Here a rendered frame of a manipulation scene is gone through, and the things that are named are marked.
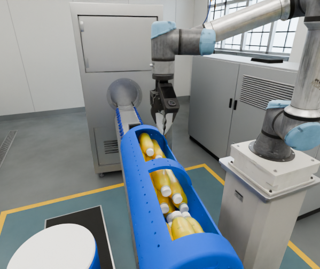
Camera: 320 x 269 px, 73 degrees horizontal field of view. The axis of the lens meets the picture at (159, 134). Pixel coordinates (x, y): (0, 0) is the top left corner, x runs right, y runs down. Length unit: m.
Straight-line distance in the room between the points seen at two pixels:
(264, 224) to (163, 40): 0.86
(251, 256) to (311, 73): 0.86
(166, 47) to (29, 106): 5.07
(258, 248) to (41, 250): 0.91
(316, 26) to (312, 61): 0.09
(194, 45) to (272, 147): 0.56
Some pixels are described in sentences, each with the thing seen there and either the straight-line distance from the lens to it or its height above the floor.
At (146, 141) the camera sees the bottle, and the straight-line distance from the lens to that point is 1.20.
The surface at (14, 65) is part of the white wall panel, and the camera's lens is 5.48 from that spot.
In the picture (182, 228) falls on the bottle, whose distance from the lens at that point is 0.72.
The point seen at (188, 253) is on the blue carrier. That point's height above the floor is 1.23.
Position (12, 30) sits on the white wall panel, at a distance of 5.43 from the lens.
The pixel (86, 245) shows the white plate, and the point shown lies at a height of 1.04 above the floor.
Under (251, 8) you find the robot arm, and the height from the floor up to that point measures 1.80.
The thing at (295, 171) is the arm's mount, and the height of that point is 1.24.
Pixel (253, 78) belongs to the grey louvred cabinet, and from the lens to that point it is 2.59.
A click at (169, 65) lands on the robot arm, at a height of 1.63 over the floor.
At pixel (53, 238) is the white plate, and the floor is 1.04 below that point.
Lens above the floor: 1.72
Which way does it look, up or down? 25 degrees down
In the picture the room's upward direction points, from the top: straight up
